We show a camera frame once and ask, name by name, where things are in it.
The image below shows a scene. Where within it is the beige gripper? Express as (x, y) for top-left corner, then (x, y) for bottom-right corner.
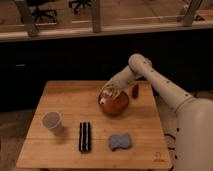
(101, 76), (130, 100)

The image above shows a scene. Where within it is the clear plastic bottle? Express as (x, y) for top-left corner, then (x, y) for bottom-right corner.
(99, 87), (120, 104)

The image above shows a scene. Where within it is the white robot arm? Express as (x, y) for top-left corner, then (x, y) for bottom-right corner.
(98, 54), (213, 171)

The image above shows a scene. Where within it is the orange ceramic bowl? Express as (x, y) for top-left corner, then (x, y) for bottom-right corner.
(98, 91), (129, 116)

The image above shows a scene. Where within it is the small red object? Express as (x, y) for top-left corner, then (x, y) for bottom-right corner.
(132, 84), (139, 99)

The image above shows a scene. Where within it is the black white striped block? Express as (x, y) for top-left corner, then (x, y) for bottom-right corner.
(79, 122), (91, 152)

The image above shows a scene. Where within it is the blue sponge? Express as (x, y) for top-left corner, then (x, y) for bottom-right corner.
(108, 134), (132, 151)

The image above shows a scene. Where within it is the grey plastic cup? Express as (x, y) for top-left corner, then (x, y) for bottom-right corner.
(42, 111), (63, 135)

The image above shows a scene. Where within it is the black office chair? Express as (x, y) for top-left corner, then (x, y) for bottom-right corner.
(26, 0), (57, 22)

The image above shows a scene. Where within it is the wooden railing beam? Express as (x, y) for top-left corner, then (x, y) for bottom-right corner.
(0, 20), (213, 42)

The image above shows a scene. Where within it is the black cable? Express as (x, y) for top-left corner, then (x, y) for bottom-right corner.
(163, 132), (178, 158)

